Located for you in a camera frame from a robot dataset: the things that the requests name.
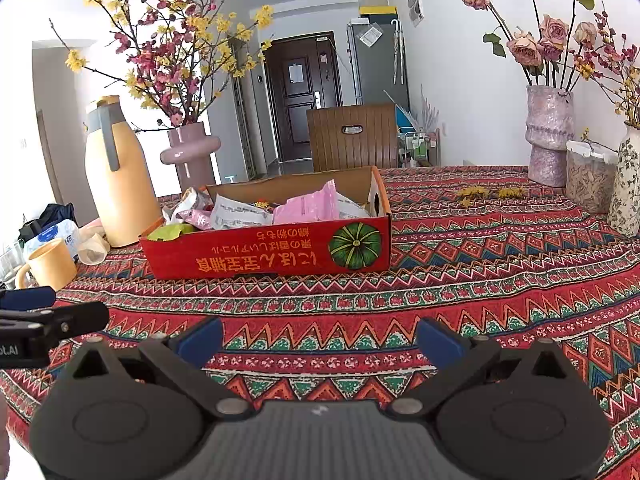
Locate white folded umbrella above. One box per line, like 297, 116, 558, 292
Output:
391, 19, 407, 85

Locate floral ceramic vase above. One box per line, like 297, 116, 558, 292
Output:
606, 122, 640, 238

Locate fallen yellow petals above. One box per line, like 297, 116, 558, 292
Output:
457, 185, 528, 208

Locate yellow mug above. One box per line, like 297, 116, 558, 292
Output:
15, 238, 78, 291

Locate small flowering twigs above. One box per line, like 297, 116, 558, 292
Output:
575, 2, 640, 131

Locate textured pink vase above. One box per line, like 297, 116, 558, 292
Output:
526, 85, 576, 188

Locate dark brown door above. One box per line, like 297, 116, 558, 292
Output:
262, 34, 343, 163

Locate wooden chair back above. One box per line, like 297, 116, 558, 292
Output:
306, 102, 399, 173

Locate yellow thermos jug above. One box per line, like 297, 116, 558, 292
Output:
84, 95, 163, 248

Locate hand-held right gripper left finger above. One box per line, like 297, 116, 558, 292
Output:
60, 316, 253, 422

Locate dried pink roses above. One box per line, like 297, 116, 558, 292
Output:
454, 0, 603, 92

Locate red patterned tablecloth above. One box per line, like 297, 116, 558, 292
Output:
0, 165, 640, 480

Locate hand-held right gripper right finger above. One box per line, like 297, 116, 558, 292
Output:
387, 317, 576, 422

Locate white storage trolley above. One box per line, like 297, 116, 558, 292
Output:
397, 129, 441, 169

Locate red cardboard box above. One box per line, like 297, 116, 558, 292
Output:
138, 165, 393, 281

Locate white and blue tissue pack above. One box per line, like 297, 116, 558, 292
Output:
24, 220, 81, 261

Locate pink ring vase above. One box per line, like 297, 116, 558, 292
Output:
160, 121, 222, 193

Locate clear jar with seeds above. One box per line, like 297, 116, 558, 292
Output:
565, 140, 620, 216

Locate pink and yellow blossom branches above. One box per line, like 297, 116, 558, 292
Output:
49, 0, 275, 128

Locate black bag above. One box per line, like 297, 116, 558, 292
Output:
19, 203, 76, 241

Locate green snack packet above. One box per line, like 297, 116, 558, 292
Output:
147, 223, 197, 242

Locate grey refrigerator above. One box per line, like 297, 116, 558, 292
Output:
346, 19, 411, 107

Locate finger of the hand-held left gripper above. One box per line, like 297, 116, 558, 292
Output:
0, 286, 57, 311
0, 301, 110, 338

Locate pile of mixed snack packs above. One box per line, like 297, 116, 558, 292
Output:
147, 180, 373, 241

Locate clear drinking glass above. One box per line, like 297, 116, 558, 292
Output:
0, 240, 26, 288

